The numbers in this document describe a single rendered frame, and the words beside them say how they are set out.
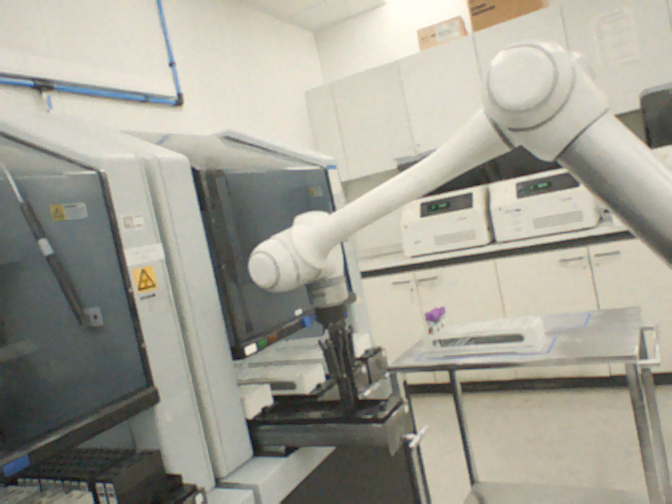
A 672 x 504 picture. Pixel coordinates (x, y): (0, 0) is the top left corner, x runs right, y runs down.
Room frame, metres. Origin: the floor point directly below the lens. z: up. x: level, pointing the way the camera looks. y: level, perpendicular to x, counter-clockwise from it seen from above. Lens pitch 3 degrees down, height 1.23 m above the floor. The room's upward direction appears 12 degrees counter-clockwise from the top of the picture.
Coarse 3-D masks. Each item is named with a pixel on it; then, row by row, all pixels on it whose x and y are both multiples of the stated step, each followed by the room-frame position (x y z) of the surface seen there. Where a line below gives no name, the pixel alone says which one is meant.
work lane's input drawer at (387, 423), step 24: (264, 408) 1.33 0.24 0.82; (288, 408) 1.35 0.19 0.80; (312, 408) 1.32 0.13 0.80; (336, 408) 1.28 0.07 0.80; (360, 408) 1.25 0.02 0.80; (384, 408) 1.17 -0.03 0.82; (408, 408) 1.23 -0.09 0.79; (264, 432) 1.26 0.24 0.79; (288, 432) 1.23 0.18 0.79; (312, 432) 1.20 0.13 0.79; (336, 432) 1.17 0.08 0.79; (360, 432) 1.14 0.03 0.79; (384, 432) 1.11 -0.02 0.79; (408, 432) 1.20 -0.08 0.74
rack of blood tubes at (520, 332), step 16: (496, 320) 1.48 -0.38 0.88; (512, 320) 1.46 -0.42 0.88; (528, 320) 1.41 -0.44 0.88; (432, 336) 1.47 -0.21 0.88; (448, 336) 1.45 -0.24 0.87; (464, 336) 1.43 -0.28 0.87; (480, 336) 1.51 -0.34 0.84; (496, 336) 1.48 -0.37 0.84; (512, 336) 1.46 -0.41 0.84; (528, 336) 1.35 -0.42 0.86; (544, 336) 1.41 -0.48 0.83; (448, 352) 1.45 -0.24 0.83; (464, 352) 1.43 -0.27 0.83; (480, 352) 1.41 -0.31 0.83; (496, 352) 1.39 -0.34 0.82
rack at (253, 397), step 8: (256, 384) 1.40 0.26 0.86; (264, 384) 1.39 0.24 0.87; (240, 392) 1.37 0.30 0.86; (248, 392) 1.34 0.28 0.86; (256, 392) 1.33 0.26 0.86; (264, 392) 1.36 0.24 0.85; (248, 400) 1.30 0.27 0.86; (256, 400) 1.32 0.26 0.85; (264, 400) 1.35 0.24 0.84; (272, 400) 1.38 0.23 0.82; (248, 408) 1.30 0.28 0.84; (256, 408) 1.32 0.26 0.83; (248, 416) 1.30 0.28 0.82
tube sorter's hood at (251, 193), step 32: (192, 160) 1.36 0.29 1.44; (224, 160) 1.47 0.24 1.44; (256, 160) 1.60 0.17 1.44; (288, 160) 1.75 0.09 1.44; (224, 192) 1.33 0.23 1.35; (256, 192) 1.44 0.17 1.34; (288, 192) 1.57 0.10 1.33; (320, 192) 1.73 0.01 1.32; (224, 224) 1.30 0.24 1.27; (256, 224) 1.41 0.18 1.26; (288, 224) 1.54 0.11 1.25; (224, 256) 1.28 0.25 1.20; (224, 288) 1.26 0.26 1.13; (256, 288) 1.36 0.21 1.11; (352, 288) 1.79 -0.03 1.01; (256, 320) 1.34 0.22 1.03; (288, 320) 1.46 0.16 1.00; (256, 352) 1.30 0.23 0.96
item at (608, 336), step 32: (480, 320) 1.80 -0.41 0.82; (544, 320) 1.63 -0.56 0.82; (576, 320) 1.55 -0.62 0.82; (608, 320) 1.48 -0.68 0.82; (640, 320) 1.46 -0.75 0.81; (416, 352) 1.56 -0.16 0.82; (512, 352) 1.38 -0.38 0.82; (544, 352) 1.32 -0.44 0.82; (576, 352) 1.27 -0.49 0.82; (608, 352) 1.23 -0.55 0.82; (640, 352) 1.55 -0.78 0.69; (640, 384) 1.18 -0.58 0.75; (640, 416) 1.19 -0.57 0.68; (640, 448) 1.19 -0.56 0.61; (416, 480) 1.47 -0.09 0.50
